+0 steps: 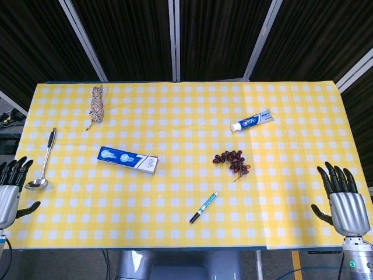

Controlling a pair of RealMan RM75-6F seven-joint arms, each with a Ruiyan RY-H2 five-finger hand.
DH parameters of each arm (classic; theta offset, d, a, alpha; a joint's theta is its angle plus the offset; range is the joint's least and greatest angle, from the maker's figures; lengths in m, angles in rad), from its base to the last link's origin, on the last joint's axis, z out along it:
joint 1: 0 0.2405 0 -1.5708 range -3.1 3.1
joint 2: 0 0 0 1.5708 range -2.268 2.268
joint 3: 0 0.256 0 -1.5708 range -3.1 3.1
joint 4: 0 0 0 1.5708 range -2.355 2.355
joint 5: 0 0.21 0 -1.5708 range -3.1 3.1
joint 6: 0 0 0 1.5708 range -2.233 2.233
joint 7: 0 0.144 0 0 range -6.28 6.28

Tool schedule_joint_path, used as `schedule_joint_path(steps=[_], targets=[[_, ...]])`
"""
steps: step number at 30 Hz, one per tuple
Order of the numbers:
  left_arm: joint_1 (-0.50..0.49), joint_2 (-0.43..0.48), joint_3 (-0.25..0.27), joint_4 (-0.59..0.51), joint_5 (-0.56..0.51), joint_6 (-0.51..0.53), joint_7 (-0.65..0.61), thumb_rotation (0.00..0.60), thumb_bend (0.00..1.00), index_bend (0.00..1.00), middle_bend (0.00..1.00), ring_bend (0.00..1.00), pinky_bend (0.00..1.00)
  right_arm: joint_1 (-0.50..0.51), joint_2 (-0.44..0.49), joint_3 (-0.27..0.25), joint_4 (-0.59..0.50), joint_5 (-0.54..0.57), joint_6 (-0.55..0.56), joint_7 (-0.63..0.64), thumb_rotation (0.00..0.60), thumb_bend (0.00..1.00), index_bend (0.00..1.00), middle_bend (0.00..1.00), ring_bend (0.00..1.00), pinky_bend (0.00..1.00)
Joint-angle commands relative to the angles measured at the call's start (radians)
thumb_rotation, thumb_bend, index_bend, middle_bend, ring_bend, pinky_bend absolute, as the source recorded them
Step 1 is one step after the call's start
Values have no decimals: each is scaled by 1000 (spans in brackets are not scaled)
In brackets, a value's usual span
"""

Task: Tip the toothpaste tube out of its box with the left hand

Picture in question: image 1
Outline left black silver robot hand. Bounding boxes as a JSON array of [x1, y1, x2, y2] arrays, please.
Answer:
[[0, 156, 41, 230]]

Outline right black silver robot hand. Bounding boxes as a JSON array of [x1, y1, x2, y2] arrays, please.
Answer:
[[311, 161, 373, 236]]

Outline blue white toothpaste box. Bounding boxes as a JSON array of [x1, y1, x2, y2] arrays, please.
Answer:
[[97, 146, 160, 176]]

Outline blue white toothpaste tube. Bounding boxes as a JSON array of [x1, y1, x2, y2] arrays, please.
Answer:
[[230, 108, 275, 132]]

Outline white table leg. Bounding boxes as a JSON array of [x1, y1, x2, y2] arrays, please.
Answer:
[[255, 250, 263, 280]]

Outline dark red grape bunch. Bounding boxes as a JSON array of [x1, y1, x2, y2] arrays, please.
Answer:
[[213, 149, 252, 183]]

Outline green black marker pen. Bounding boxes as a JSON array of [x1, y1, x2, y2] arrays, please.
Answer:
[[189, 191, 219, 225]]

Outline black corrugated screen panel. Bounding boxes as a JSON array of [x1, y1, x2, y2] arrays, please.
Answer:
[[0, 0, 101, 104], [179, 0, 275, 82], [71, 0, 175, 82], [250, 0, 373, 84]]

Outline grey robot torso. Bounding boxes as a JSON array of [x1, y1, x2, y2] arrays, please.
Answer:
[[115, 250, 242, 280]]

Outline yellow white checkered tablecloth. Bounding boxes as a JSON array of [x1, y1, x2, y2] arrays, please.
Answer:
[[4, 80, 373, 251]]

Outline steel ladle black handle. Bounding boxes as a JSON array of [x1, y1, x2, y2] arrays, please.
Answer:
[[24, 127, 57, 191]]

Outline blue cable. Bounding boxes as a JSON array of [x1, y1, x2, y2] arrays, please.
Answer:
[[300, 256, 345, 280]]

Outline white screen frame post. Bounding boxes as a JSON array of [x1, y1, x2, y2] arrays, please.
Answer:
[[336, 48, 373, 92], [0, 90, 29, 118], [242, 0, 282, 82], [59, 0, 109, 82], [168, 0, 181, 82]]

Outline black floor cable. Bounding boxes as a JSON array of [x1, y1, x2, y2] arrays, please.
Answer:
[[101, 250, 118, 280]]

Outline brown white rope bundle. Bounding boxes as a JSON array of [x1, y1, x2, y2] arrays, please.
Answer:
[[85, 84, 106, 131]]

